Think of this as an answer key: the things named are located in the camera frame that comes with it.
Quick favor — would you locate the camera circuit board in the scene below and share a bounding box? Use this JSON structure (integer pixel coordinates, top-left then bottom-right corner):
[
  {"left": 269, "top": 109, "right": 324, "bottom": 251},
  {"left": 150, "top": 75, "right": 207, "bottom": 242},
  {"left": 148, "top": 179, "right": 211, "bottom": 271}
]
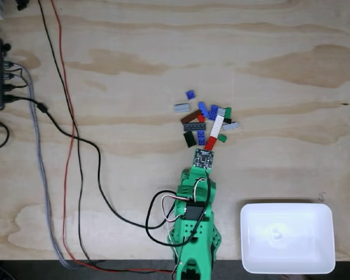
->
[{"left": 192, "top": 148, "right": 216, "bottom": 172}]

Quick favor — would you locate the red two-by-four lego brick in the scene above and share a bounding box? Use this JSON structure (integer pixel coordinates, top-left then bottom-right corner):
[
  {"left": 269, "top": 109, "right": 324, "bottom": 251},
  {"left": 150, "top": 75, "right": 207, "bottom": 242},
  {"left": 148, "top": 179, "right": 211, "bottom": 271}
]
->
[{"left": 204, "top": 135, "right": 219, "bottom": 151}]

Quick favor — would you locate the thick black USB cable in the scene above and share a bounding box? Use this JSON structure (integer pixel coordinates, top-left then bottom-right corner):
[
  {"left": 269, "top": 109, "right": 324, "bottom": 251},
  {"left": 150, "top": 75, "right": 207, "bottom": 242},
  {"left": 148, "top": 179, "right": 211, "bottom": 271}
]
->
[{"left": 2, "top": 94, "right": 212, "bottom": 249}]

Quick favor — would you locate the short black USB cable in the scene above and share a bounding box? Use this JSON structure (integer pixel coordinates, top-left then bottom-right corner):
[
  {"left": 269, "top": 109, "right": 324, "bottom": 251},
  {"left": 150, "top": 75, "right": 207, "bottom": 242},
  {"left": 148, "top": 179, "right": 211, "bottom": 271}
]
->
[{"left": 4, "top": 66, "right": 29, "bottom": 90}]

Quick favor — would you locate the white plastic bin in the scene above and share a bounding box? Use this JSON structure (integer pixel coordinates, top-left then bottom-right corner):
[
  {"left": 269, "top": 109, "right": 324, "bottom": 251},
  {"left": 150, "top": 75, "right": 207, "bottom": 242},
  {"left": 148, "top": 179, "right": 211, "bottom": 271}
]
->
[{"left": 239, "top": 202, "right": 337, "bottom": 275}]

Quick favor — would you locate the white servo cable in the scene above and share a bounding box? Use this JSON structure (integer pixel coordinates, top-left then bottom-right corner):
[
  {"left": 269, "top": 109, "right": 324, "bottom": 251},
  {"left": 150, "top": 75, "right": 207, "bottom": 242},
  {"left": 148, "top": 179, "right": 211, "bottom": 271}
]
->
[
  {"left": 192, "top": 177, "right": 211, "bottom": 202},
  {"left": 160, "top": 194, "right": 193, "bottom": 225}
]

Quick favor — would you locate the thin red cable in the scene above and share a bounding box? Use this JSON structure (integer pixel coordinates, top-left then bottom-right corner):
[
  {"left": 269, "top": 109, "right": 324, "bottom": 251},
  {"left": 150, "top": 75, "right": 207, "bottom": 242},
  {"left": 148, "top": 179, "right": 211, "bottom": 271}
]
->
[{"left": 51, "top": 0, "right": 181, "bottom": 275}]

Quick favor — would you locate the grey braided cable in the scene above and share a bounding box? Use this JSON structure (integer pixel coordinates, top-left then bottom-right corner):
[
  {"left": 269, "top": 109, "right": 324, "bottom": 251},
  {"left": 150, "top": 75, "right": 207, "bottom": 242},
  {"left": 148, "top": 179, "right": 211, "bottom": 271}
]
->
[{"left": 5, "top": 61, "right": 76, "bottom": 269}]

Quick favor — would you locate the white long lego plate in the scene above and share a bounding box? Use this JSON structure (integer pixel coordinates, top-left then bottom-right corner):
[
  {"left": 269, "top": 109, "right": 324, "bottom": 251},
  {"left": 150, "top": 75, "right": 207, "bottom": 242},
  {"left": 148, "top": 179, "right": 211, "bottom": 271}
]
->
[{"left": 209, "top": 114, "right": 226, "bottom": 138}]

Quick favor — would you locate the thin black cable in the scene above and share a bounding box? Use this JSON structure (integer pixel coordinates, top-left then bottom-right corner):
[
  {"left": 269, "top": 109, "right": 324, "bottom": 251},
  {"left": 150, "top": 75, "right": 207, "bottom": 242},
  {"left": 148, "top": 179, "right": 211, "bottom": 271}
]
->
[{"left": 37, "top": 0, "right": 179, "bottom": 274}]

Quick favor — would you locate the brown long lego brick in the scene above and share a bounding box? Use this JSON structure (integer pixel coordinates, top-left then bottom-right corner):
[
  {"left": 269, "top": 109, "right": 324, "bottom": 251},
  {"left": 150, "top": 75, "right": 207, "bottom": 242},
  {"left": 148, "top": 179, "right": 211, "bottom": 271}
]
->
[{"left": 180, "top": 109, "right": 202, "bottom": 124}]

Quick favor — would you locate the dark grey long lego brick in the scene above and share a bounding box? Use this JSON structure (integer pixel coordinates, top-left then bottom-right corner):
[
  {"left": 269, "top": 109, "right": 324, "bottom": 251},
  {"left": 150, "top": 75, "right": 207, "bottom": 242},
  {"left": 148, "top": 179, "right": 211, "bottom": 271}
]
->
[{"left": 183, "top": 122, "right": 207, "bottom": 132}]

